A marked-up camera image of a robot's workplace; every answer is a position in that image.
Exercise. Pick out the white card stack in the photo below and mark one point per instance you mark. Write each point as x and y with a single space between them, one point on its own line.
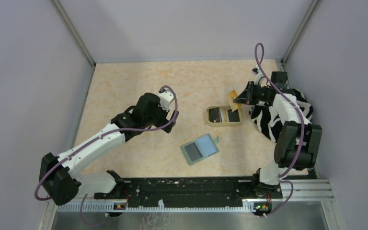
223 115

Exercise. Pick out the cream oval card tray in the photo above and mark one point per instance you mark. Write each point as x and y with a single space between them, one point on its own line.
227 124

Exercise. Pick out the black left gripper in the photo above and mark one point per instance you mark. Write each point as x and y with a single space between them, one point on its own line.
165 121

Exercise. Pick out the black VIP card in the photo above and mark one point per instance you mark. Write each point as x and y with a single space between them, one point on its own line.
214 115

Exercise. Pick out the gold card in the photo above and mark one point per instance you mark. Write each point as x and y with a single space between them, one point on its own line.
231 96

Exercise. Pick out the green card holder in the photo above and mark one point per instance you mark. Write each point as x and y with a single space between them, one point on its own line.
206 144

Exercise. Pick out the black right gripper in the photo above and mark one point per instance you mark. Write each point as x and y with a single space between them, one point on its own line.
247 97

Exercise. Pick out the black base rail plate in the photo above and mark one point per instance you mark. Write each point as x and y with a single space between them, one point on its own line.
191 192

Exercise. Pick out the zebra striped cloth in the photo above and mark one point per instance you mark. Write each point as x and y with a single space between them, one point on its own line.
267 118

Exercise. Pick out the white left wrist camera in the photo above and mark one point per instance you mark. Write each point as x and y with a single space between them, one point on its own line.
166 98

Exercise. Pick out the thin card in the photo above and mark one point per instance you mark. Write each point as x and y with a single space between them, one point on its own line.
192 152

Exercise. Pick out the aluminium frame rail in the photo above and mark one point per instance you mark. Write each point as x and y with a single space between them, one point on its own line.
311 190

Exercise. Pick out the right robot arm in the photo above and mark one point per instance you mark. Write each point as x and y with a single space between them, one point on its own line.
283 115

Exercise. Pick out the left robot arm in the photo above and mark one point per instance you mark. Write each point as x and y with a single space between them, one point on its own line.
60 177

